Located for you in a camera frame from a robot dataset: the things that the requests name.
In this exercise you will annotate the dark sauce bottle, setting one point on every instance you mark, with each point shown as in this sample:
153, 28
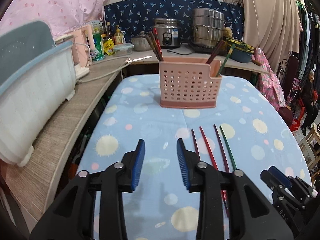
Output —
108, 31

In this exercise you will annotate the red plastic stool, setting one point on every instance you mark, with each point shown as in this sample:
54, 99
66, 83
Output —
298, 117

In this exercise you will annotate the green white carton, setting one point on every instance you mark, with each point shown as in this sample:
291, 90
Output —
95, 26

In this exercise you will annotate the pink floral cloth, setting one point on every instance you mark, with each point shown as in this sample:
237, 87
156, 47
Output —
268, 80

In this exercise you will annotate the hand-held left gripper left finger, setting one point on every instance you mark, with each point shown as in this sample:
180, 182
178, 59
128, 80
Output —
138, 165

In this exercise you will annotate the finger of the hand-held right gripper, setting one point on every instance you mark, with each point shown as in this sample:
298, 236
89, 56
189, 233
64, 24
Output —
280, 174
271, 180

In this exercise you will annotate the blue plastic basin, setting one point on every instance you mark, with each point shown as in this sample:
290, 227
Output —
241, 53

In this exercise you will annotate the wooden chair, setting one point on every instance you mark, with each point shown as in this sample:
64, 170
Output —
310, 147

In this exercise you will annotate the hanging clothes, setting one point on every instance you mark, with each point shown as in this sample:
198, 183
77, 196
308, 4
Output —
308, 30

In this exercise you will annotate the green chopstick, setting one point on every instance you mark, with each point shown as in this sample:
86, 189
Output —
226, 60
227, 147

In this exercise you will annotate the amber pump bottle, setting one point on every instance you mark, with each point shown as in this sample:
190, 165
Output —
120, 37

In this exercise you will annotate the dark purple chopstick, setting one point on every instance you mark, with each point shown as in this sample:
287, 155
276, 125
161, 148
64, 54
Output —
220, 146
215, 51

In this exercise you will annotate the small steel pot with lid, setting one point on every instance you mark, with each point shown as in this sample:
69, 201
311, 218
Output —
140, 42

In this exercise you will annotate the dark blue floral cloth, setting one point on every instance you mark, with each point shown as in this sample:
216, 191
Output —
140, 12

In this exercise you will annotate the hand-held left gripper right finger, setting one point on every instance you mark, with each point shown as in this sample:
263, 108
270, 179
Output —
183, 165

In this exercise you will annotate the pink kitchen appliance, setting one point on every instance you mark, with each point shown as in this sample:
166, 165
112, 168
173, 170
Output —
82, 45

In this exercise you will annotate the steel rice cooker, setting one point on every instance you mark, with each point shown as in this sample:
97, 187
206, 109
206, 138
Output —
168, 35

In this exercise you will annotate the wooden counter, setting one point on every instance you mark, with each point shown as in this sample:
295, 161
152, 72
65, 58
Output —
57, 135

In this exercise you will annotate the pink dotted cloth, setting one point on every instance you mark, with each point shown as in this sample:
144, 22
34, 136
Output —
57, 2

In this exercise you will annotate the dark maroon chopstick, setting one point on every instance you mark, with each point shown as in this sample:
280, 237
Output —
195, 142

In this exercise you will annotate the red twisted chopstick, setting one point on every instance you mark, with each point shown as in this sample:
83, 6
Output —
207, 145

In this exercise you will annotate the clear food container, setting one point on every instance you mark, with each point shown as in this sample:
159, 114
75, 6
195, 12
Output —
123, 50

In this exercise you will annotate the white dish rack grey lid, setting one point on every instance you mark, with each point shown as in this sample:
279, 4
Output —
32, 100

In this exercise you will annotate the tall steel steamer pot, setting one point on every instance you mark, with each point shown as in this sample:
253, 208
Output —
207, 27

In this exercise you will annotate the pink perforated plastic basket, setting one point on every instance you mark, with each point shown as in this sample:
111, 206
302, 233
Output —
187, 85

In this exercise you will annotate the beige curtain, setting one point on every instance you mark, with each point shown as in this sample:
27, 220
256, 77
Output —
270, 17

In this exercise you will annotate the light blue printed tablecloth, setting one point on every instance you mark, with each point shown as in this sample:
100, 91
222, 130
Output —
150, 122

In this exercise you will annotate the yellow packet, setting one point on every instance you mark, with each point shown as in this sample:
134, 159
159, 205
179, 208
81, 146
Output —
109, 47

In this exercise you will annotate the black induction cooker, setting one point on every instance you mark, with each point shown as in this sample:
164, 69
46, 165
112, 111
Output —
200, 48

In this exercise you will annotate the red chopstick with black band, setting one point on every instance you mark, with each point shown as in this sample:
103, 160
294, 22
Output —
158, 43

